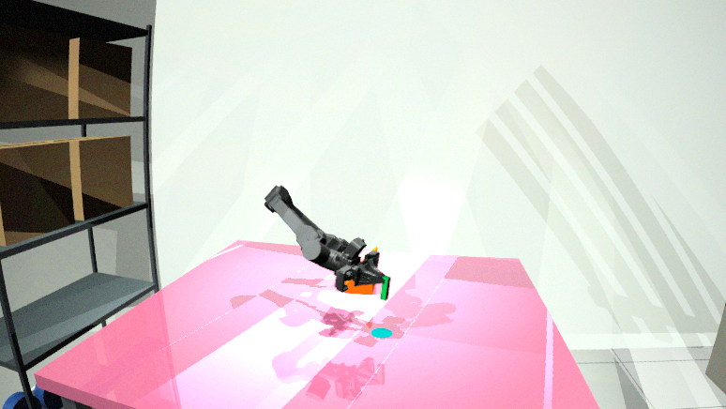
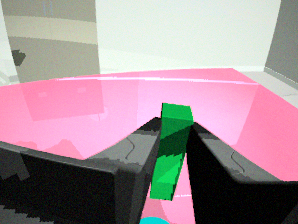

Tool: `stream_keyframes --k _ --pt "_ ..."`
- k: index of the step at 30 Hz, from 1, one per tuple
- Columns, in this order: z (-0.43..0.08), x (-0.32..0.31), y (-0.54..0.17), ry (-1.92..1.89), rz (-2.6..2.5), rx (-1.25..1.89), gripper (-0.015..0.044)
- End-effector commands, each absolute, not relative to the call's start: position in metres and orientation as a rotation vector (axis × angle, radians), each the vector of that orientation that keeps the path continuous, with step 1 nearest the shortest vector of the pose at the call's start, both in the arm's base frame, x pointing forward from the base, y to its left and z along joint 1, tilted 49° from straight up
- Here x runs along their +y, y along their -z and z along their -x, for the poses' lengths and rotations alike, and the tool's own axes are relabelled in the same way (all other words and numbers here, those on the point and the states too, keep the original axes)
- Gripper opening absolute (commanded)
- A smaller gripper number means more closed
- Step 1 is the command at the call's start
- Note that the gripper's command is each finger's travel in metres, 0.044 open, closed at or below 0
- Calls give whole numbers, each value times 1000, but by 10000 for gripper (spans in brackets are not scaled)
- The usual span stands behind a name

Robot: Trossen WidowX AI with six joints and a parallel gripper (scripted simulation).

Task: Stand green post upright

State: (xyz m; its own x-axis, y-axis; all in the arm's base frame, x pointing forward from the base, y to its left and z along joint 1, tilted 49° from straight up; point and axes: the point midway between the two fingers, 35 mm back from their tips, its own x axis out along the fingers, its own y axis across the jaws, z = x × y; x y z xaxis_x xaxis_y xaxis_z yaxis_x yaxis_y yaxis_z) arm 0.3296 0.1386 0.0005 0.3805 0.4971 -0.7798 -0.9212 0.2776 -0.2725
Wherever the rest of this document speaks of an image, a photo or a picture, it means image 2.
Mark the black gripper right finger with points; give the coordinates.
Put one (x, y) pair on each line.
(228, 189)

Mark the green rectangular post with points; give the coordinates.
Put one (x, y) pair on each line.
(176, 120)

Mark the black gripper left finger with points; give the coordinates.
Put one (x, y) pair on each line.
(107, 188)

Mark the cyan circle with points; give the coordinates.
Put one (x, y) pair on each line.
(152, 220)

